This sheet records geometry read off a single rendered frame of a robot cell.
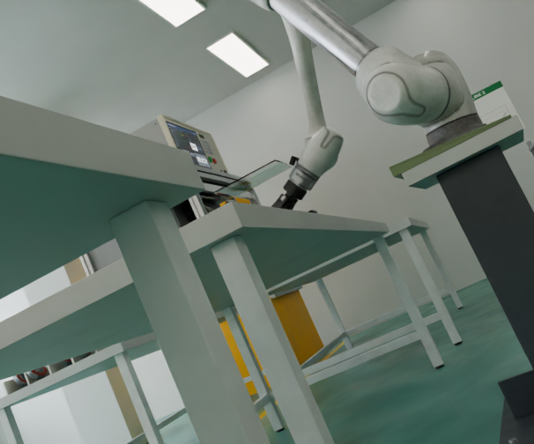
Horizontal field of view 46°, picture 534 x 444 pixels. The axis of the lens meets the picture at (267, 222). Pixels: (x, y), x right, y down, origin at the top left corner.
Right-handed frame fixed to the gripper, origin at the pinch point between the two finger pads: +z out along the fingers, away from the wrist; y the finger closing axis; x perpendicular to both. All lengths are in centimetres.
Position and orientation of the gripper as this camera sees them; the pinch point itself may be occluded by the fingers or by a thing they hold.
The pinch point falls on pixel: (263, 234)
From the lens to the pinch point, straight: 209.2
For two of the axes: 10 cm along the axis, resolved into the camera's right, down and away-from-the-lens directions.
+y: -3.0, -0.2, -9.5
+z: -5.6, 8.2, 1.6
